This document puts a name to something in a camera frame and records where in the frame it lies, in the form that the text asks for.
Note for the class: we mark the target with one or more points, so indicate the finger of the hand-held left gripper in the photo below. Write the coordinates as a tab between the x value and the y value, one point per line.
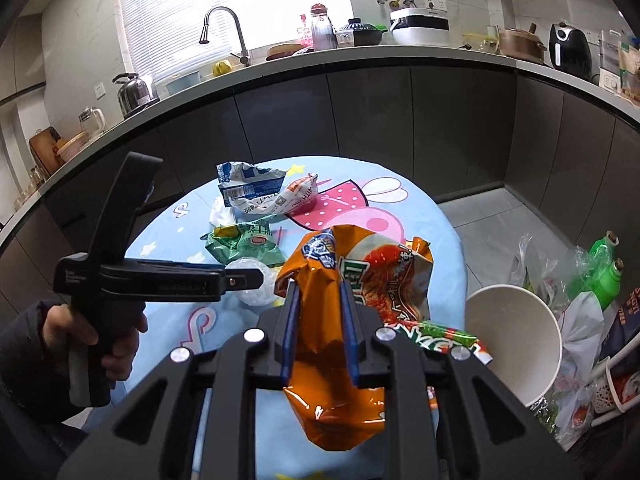
245	279

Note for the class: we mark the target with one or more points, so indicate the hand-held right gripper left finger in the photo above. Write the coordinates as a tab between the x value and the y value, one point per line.
291	335

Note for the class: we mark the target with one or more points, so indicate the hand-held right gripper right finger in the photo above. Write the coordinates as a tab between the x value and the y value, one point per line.
350	335

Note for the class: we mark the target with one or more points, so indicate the clear plastic cup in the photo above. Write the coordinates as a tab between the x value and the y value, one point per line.
252	296

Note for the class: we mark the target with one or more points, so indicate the orange snack bag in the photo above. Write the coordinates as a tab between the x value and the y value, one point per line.
325	360

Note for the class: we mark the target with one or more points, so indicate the white paper bucket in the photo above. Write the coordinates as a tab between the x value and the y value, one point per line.
515	340

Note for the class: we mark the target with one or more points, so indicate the person's left forearm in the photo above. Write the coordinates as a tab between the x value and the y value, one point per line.
25	360

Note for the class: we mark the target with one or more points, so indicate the person's left hand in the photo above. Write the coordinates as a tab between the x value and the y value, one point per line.
62	325

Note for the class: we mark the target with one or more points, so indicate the green snack bag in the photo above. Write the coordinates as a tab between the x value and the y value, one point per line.
245	247

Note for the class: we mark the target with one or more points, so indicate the white plastic wrapper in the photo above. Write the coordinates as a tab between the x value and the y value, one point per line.
220	212

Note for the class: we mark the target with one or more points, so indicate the blue white milk packet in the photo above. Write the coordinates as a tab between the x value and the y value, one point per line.
250	182

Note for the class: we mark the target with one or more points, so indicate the red green snack wrapper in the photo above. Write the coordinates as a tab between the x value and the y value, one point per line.
450	342

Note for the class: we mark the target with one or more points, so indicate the pink white wrapper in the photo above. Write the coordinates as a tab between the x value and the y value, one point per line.
297	192

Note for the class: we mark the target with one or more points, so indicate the round table blue cartoon cloth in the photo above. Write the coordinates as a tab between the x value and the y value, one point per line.
430	230

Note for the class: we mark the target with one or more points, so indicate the glass pitcher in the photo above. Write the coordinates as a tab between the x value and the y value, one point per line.
91	119

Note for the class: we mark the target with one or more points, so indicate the steel kettle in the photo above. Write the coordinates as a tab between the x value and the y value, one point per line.
134	92

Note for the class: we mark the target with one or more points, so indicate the dark kitchen cabinets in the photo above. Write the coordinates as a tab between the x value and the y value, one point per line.
370	120

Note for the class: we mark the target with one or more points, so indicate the pale plastic basin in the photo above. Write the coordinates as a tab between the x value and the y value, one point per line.
182	82

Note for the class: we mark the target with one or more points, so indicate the clear plastic bag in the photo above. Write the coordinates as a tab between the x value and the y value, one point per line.
545	270

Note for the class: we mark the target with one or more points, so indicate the yellow squeezer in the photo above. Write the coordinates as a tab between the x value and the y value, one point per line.
221	67

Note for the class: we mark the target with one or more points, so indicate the wooden bowl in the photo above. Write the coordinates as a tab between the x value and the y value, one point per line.
285	50

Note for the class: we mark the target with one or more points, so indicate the white plastic bag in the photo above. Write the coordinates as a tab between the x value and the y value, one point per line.
582	320

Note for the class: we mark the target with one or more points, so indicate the pink soap bottle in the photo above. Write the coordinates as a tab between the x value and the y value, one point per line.
302	30

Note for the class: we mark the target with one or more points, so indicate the red lidded steel jar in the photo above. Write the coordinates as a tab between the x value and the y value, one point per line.
322	27

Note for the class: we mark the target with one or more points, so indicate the white storage rack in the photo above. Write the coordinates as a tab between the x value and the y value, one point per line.
607	390

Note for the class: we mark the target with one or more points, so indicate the green plastic bottle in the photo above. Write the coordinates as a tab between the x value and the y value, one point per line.
610	282
602	252

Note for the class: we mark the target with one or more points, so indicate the steel kitchen faucet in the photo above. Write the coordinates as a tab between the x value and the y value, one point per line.
225	12

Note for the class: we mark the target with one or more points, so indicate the dark clay pot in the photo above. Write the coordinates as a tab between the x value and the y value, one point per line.
362	33

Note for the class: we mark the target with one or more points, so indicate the white rice cooker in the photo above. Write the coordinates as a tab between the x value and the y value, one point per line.
417	26

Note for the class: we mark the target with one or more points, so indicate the brown lidded pot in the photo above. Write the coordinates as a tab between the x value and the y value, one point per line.
520	45

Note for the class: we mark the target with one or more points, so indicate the black air fryer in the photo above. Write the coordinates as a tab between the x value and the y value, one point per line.
570	50

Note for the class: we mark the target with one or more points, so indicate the translucent stacked steamer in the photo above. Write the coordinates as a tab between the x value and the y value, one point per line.
611	50

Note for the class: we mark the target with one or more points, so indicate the beige food bag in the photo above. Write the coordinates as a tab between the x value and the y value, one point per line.
631	67

